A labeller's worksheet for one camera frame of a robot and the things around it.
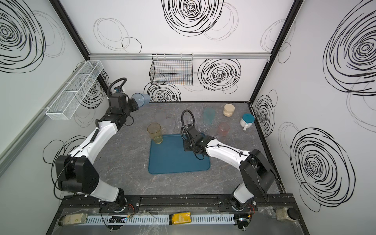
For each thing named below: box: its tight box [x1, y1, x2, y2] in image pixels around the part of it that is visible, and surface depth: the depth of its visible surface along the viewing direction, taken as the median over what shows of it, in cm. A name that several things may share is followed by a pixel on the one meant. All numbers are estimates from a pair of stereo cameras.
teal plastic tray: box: [148, 134, 211, 175], surface depth 91 cm
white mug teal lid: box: [239, 113, 256, 131], surface depth 102 cm
